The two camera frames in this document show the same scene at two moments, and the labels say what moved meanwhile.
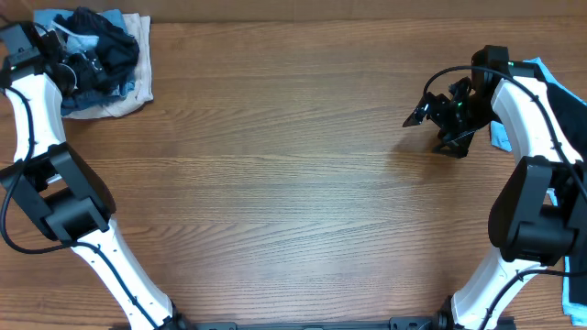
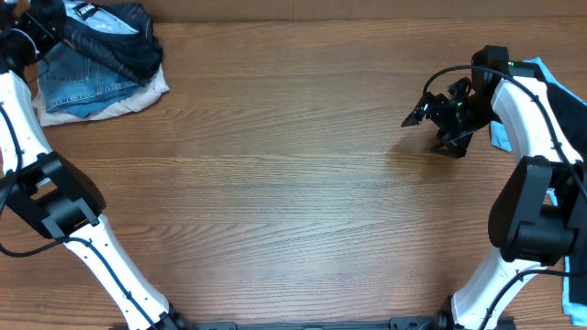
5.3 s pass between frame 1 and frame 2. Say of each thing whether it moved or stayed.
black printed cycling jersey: moved
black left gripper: moved
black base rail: stayed
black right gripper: stayed
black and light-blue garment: stayed
